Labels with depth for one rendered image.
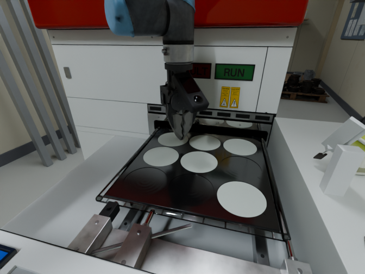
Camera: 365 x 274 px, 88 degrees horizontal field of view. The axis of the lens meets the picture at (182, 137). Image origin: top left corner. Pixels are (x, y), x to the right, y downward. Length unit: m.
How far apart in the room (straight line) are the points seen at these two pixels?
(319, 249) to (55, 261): 0.35
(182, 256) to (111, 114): 0.62
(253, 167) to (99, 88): 0.62
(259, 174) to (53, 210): 0.51
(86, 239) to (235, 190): 0.30
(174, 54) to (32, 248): 0.42
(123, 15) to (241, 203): 0.42
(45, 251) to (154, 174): 0.25
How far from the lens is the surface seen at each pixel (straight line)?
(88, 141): 0.98
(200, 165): 0.50
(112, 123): 0.85
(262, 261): 0.42
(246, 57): 0.64
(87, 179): 0.65
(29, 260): 0.33
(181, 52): 0.48
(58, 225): 0.55
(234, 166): 0.52
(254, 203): 0.43
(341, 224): 0.37
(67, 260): 0.30
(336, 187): 0.40
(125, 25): 0.42
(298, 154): 0.50
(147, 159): 0.54
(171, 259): 0.36
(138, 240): 0.35
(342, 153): 0.37
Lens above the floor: 1.20
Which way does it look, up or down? 28 degrees down
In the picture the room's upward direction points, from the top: straight up
